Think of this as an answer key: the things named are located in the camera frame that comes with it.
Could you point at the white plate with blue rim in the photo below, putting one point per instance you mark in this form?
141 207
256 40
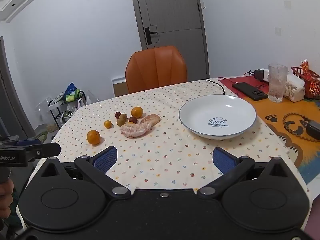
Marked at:
217 110

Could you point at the person's left hand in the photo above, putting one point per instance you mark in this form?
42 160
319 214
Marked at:
5 197

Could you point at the clear drinking glass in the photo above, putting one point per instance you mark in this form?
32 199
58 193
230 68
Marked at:
277 83

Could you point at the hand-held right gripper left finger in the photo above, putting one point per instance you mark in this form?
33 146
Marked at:
105 159

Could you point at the dark grey door frame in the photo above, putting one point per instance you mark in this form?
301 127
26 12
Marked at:
10 100

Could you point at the small green-brown fruit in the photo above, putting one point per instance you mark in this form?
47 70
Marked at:
120 122
123 116

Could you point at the black smartphone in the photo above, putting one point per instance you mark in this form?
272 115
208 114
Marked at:
250 91

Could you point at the large orange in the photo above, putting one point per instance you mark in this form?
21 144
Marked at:
137 112
93 137

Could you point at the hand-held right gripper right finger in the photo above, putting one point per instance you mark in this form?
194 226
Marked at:
225 159

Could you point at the black charger plug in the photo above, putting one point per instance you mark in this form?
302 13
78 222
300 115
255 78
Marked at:
260 75

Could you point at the white plastic bag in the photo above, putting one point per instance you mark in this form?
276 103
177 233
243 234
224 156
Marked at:
80 103

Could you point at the grey door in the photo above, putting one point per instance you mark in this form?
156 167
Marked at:
172 12

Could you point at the red plastic basket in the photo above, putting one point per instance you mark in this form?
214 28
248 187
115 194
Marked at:
312 85

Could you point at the white power strip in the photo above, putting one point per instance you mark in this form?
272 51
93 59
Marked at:
265 70

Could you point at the green packet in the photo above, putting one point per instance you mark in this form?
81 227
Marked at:
70 97

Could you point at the orange leather chair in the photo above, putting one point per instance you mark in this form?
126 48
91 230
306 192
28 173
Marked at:
156 67

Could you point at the small yellow kumquat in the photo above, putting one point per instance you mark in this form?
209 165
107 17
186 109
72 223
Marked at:
107 124

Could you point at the floral white tablecloth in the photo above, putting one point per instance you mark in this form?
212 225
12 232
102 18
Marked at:
162 100

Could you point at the blue bag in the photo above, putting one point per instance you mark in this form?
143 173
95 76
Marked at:
70 88

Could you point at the clear plastic bag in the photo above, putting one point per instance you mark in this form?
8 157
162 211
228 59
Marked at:
43 110

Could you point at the patterned tissue box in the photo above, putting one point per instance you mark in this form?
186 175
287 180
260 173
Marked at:
295 88

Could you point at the red snack packet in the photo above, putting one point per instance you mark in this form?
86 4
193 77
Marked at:
306 70

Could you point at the small black device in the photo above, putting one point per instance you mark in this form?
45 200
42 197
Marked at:
312 128

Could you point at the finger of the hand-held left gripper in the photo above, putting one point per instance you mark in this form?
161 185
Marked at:
27 142
47 149

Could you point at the peeled pomelo segment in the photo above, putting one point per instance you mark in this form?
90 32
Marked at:
151 120
133 131

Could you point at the small dark red fruit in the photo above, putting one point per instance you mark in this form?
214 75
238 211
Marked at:
117 115
133 120

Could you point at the orange cartoon table mat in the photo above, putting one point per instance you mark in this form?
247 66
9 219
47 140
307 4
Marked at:
275 110

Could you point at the white framed beige board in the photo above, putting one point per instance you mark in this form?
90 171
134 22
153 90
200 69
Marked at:
119 87

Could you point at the black metal shelf rack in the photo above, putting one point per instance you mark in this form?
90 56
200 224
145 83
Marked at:
60 116

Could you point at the red table mat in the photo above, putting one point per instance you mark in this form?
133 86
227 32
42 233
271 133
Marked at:
247 80

